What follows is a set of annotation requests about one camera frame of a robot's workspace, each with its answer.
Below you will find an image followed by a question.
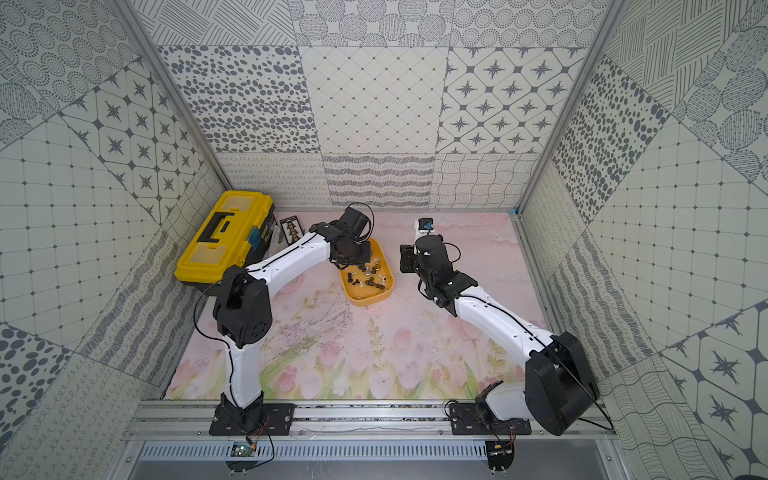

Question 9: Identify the aluminium rail base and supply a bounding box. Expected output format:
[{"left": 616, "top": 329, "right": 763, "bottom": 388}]
[{"left": 107, "top": 400, "right": 629, "bottom": 479}]

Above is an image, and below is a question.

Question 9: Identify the yellow plastic storage tray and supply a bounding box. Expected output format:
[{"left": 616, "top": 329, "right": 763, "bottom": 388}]
[{"left": 340, "top": 239, "right": 395, "bottom": 307}]

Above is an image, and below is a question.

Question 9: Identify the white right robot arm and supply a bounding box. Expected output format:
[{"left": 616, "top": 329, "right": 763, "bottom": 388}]
[{"left": 400, "top": 217, "right": 599, "bottom": 436}]

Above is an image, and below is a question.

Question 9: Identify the clear plastic bag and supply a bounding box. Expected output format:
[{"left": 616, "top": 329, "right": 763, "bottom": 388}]
[{"left": 264, "top": 231, "right": 291, "bottom": 260}]

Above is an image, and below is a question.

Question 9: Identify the black chess picture card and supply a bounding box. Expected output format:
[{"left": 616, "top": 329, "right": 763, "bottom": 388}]
[{"left": 280, "top": 215, "right": 304, "bottom": 246}]

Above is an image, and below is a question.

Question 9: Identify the yellow black toolbox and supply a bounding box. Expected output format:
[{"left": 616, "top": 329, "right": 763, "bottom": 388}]
[{"left": 174, "top": 190, "right": 275, "bottom": 291}]

